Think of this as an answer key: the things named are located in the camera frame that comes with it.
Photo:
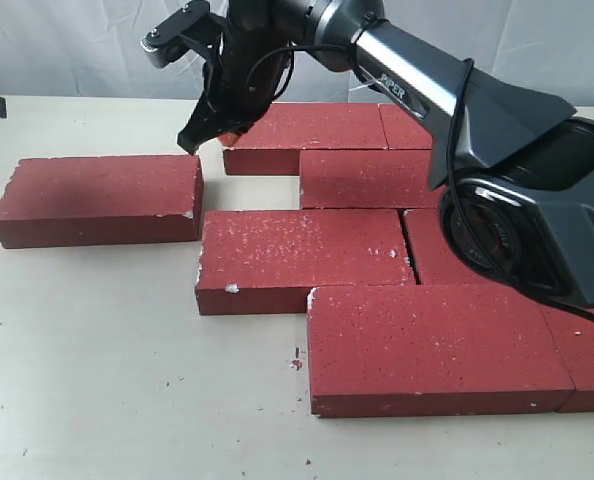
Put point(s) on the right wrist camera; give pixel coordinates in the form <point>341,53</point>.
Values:
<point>194,28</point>

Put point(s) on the red brick base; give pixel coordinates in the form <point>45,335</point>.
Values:
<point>401,131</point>
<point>272,146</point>

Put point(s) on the red brick top back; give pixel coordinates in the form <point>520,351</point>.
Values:
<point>107,200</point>

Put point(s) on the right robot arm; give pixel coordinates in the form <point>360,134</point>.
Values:
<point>516,165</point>

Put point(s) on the red brick back right base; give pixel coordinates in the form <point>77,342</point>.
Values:
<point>401,131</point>

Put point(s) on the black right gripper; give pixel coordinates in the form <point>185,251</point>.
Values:
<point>241,86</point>

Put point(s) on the red brick back left base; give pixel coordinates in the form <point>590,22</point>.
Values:
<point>272,146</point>

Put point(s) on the white backdrop cloth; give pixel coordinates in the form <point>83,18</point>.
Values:
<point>93,48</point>

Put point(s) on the red brick middle row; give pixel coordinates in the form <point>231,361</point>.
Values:
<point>433,259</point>

